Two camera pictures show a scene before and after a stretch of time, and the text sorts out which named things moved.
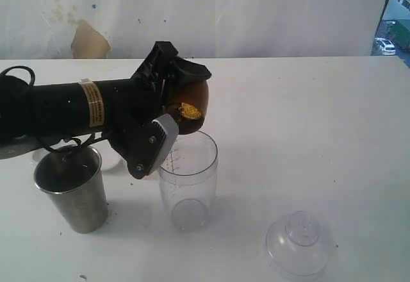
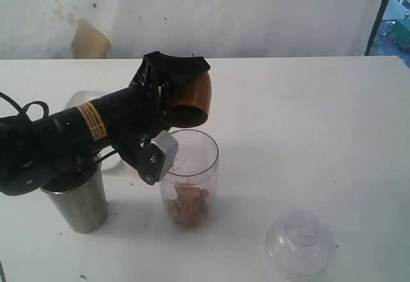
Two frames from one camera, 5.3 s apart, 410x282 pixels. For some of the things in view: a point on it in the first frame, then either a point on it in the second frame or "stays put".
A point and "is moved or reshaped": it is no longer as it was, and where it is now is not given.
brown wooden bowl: (195, 93) is moved or reshaped
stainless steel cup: (72, 177) stays put
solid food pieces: (189, 111) → (188, 208)
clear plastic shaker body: (188, 181) stays put
